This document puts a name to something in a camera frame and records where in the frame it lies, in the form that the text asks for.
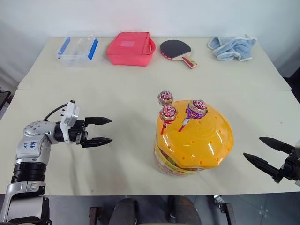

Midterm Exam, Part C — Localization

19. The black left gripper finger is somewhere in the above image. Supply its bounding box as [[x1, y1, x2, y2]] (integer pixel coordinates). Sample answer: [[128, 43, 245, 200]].
[[82, 137, 114, 149], [84, 116, 113, 126]]

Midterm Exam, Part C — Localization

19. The pink zippered pouch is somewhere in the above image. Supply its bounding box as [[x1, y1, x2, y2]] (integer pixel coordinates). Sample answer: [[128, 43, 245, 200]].
[[105, 31, 157, 67]]

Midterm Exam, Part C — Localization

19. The purple wrapped lollipop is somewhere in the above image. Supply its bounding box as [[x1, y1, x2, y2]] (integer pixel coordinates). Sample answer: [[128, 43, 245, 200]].
[[178, 99, 209, 133]]

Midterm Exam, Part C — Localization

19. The clear box with blue clips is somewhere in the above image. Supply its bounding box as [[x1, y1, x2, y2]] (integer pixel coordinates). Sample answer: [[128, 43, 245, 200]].
[[55, 30, 100, 68]]

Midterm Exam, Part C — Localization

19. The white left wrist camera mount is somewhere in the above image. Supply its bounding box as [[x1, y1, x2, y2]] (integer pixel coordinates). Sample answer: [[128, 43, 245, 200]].
[[59, 100, 80, 144]]

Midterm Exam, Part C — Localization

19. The black object at edge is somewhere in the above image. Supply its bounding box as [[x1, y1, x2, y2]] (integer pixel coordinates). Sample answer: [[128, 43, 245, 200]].
[[0, 87, 12, 111]]

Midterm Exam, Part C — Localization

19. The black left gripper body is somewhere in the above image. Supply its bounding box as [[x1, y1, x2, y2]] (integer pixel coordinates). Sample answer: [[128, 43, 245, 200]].
[[68, 120, 89, 148]]

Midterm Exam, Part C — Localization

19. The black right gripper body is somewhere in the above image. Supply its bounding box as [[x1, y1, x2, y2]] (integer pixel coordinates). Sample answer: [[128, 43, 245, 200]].
[[273, 145, 300, 183]]

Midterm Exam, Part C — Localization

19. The yellow lollipop display jar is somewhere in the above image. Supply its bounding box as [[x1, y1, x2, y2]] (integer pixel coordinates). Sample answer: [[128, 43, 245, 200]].
[[153, 100, 235, 177]]

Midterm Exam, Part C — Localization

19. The red wrapped lollipop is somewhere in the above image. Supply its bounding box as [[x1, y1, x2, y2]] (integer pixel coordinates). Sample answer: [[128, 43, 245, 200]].
[[157, 90, 174, 106], [159, 104, 178, 135]]

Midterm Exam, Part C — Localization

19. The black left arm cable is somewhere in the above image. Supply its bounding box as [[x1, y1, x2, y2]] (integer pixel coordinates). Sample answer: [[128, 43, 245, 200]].
[[43, 104, 70, 122]]

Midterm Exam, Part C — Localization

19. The black table frame bracket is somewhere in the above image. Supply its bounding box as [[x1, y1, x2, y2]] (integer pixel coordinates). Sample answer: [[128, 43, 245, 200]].
[[89, 206, 105, 225], [213, 194, 237, 225]]

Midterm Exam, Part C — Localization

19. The black table tennis paddle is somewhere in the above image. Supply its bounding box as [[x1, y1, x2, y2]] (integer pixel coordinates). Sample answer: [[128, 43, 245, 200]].
[[159, 39, 198, 70]]

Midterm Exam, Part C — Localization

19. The light blue towel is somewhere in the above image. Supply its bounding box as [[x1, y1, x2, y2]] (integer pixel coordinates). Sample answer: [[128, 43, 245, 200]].
[[207, 34, 258, 62]]

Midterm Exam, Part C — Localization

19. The dark rounded shape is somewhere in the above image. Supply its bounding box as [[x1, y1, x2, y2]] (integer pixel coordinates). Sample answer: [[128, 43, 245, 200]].
[[168, 195, 203, 225], [108, 198, 139, 225]]

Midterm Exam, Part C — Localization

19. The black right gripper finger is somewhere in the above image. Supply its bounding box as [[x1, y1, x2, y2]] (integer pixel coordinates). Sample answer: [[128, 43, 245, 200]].
[[243, 152, 281, 177], [258, 137, 295, 155]]

